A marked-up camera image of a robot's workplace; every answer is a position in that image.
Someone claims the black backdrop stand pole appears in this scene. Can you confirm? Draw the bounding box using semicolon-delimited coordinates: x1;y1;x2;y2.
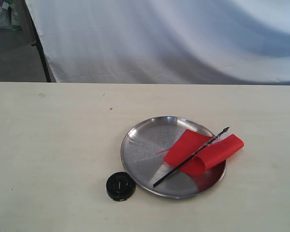
25;1;52;83

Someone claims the white sack in background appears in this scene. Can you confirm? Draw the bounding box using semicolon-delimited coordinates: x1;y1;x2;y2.
0;0;22;30

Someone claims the black round flag base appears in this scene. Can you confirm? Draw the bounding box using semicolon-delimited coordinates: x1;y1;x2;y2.
106;172;136;202

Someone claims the white backdrop cloth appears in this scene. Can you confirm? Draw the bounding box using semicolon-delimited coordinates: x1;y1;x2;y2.
27;0;290;85

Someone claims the red flag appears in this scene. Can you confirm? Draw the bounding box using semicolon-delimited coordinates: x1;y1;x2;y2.
153;127;244;187

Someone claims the round silver metal plate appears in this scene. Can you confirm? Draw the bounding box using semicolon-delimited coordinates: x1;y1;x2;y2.
121;116;226;199

